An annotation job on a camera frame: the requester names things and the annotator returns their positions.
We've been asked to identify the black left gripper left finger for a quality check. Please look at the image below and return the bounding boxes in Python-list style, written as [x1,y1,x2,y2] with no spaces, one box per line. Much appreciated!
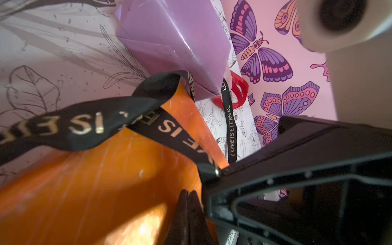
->
[164,189,190,245]

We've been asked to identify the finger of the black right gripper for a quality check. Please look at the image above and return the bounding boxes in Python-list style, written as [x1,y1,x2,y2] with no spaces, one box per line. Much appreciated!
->
[203,174,392,245]
[202,116,392,196]

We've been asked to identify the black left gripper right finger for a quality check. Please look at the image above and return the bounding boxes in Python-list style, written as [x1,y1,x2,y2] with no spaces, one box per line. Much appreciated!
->
[189,190,216,245]

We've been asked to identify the orange gift box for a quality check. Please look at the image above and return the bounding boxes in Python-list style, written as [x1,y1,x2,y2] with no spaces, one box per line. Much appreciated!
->
[0,82,230,245]

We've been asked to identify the red satin ribbon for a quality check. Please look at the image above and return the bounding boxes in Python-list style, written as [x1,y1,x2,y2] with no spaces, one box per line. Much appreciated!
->
[220,71,249,110]

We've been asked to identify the black printed ribbon bow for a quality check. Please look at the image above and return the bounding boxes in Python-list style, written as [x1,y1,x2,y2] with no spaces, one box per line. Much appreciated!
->
[1,70,224,182]

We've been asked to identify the lilac gift box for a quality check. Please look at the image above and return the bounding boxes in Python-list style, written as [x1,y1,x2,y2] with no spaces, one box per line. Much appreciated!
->
[115,1,231,101]

